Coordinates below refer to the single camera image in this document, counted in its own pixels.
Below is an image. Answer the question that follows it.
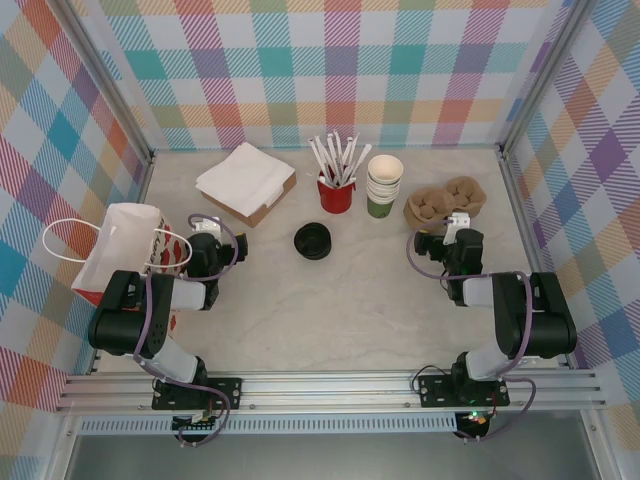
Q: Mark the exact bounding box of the white paper napkin stack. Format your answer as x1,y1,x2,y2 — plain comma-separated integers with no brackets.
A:
194,142,297,209

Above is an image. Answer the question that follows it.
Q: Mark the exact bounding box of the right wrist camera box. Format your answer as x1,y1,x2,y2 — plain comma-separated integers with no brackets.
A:
442,211,472,246

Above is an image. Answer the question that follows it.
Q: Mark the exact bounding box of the black plastic cup lid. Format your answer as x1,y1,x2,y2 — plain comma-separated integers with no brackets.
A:
297,232,332,262
294,227,332,259
293,221,330,255

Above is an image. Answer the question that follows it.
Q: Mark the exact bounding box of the grey metal base panel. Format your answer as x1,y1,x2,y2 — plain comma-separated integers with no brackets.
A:
64,432,601,480

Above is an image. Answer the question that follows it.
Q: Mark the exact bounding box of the white red paper bag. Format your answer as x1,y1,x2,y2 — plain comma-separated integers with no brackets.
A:
42,202,194,334

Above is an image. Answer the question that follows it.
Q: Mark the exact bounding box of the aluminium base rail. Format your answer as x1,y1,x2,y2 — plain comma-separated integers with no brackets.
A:
57,369,609,414

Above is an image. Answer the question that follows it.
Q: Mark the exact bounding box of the red straw holder cup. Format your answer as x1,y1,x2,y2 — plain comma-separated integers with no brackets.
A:
316,169,357,214

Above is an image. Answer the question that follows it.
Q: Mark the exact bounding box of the perforated metal cable tray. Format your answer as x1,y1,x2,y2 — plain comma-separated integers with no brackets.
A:
79,417,459,435

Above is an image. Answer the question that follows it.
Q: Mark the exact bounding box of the brown cardboard napkin box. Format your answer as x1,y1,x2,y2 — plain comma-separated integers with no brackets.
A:
198,172,299,229

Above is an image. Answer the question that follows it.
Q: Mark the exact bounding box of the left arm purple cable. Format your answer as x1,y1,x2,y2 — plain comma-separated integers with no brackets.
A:
132,212,239,449

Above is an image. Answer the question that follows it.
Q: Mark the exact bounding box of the brown pulp cup carrier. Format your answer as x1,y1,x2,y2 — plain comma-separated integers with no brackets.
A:
403,183,489,230
407,177,489,224
404,180,489,227

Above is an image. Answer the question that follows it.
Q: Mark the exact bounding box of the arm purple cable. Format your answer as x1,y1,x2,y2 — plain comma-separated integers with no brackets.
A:
132,212,239,449
407,217,539,445

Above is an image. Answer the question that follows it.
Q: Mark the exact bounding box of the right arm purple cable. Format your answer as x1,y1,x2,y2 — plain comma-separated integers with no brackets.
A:
407,217,539,445

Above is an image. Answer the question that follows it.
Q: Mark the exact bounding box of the aluminium frame post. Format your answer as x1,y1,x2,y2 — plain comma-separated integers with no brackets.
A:
498,0,604,157
58,0,154,164

